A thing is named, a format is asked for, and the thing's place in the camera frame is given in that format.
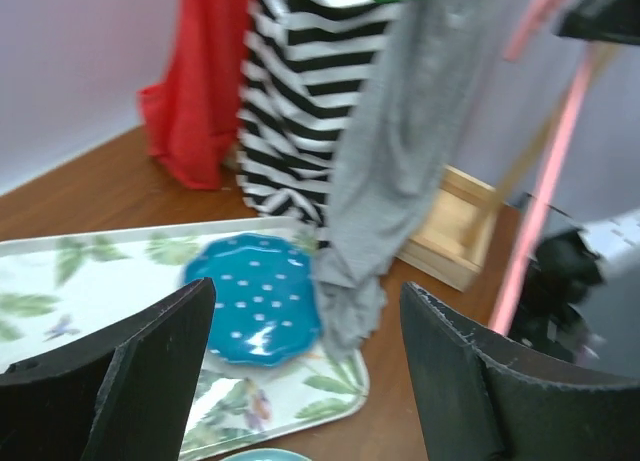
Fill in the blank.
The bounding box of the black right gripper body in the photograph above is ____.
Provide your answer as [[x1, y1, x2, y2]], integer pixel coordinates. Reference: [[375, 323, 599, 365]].
[[556, 0, 639, 46]]

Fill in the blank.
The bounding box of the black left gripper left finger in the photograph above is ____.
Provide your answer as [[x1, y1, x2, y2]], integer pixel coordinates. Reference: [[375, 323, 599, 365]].
[[1, 278, 216, 461]]

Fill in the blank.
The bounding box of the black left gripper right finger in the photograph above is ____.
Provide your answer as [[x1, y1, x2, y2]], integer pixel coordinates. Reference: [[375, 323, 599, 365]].
[[400, 282, 639, 460]]

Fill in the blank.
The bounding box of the thick pink plastic hanger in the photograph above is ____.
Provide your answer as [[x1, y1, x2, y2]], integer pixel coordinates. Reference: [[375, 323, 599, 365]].
[[488, 0, 598, 336]]

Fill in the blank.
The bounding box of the grey tank top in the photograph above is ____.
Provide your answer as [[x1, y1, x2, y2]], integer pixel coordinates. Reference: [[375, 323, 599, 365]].
[[312, 0, 508, 360]]

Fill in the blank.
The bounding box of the black white striped tank top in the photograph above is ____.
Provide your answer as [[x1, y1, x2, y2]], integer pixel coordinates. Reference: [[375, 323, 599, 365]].
[[238, 0, 401, 247]]

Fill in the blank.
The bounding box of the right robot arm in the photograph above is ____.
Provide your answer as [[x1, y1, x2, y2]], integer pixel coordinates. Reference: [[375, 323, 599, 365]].
[[490, 0, 639, 378]]

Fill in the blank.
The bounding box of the red tank top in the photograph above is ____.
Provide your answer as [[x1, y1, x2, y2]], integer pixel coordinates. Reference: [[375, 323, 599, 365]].
[[138, 0, 250, 190]]

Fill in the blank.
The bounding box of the leaf-patterned rectangular tray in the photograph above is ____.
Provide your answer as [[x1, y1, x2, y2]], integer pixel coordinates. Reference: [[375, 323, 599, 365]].
[[1, 217, 369, 460]]

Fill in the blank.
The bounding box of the cream and blue plate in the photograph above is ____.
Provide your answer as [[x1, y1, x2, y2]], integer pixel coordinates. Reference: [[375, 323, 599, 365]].
[[221, 448, 311, 461]]

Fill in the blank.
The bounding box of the blue dotted plate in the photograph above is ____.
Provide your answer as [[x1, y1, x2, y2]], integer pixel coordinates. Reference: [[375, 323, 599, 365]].
[[182, 233, 322, 367]]

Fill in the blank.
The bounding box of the wooden clothes rack frame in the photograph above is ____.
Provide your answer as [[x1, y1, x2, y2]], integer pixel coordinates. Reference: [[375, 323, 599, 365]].
[[394, 45, 621, 293]]

